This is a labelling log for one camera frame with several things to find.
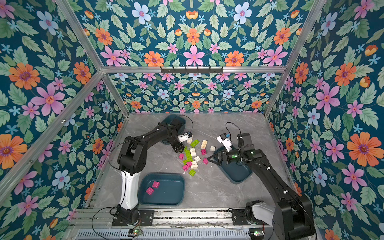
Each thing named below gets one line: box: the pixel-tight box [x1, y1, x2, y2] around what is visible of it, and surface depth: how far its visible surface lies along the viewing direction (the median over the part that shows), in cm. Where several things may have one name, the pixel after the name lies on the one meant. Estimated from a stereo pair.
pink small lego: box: [152, 181, 160, 189], surface depth 85 cm
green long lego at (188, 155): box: [183, 146, 193, 164], surface depth 97 cm
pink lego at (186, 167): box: [182, 161, 192, 172], surface depth 91 cm
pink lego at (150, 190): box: [145, 186, 154, 196], surface depth 83 cm
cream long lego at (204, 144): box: [200, 139, 208, 150], surface depth 102 cm
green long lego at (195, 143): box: [190, 139, 200, 148], surface depth 103 cm
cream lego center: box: [189, 147, 197, 157], surface depth 98 cm
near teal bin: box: [137, 173, 186, 206], surface depth 84 cm
